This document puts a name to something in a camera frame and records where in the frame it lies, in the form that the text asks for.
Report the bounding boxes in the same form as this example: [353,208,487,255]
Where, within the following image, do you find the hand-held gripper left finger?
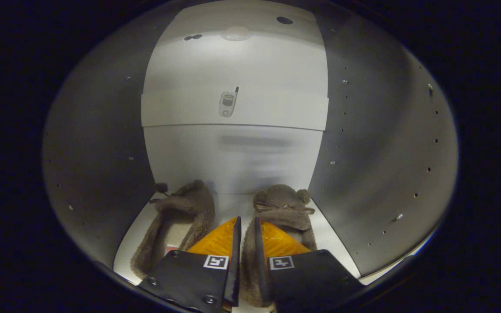
[138,216,242,313]

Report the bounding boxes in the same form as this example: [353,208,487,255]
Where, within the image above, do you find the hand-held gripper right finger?
[254,217,364,313]

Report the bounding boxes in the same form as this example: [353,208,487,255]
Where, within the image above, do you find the brown fuzzy slipper shoe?
[130,180,216,279]
[240,184,317,308]

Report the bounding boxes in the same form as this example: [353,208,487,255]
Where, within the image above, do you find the white cabinet shelf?
[141,87,329,132]

